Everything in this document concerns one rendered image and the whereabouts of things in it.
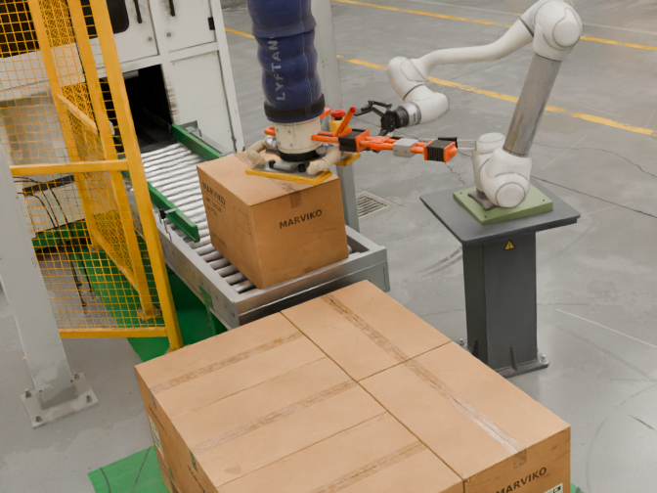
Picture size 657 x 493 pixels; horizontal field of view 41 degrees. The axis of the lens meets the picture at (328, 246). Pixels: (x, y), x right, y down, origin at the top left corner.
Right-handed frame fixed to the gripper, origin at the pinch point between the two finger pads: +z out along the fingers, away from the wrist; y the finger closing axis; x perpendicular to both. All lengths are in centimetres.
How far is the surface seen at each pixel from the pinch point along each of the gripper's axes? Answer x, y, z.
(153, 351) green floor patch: 112, 121, 59
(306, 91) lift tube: 7.5, -17.9, 15.3
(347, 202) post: 70, 62, -38
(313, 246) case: 26, 52, 10
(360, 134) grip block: -9.2, -2.6, 5.6
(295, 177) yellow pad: 6.4, 11.7, 25.2
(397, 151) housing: -25.2, 1.0, 2.0
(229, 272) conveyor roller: 61, 68, 34
